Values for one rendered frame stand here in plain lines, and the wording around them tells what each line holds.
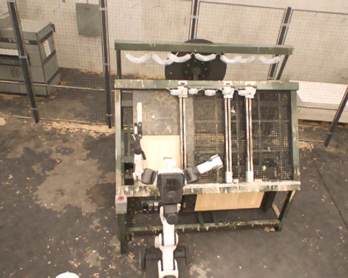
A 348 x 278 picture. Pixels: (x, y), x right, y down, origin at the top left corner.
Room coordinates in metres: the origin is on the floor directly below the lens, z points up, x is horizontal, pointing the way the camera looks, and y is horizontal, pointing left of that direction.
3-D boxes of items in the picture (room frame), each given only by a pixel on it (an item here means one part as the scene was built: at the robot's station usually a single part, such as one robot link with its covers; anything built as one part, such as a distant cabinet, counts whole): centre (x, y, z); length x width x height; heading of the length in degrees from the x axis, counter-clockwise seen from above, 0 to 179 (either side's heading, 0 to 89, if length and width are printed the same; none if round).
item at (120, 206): (2.32, 0.53, 0.84); 0.12 x 0.12 x 0.18; 10
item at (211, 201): (2.96, -0.77, 0.53); 0.90 x 0.02 x 0.55; 100
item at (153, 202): (2.47, 0.11, 0.69); 0.50 x 0.14 x 0.24; 100
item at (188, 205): (3.35, -0.34, 0.41); 2.20 x 1.38 x 0.83; 100
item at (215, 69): (3.74, -0.17, 1.85); 0.80 x 0.06 x 0.80; 100
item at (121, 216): (2.32, 0.53, 0.38); 0.06 x 0.06 x 0.75; 10
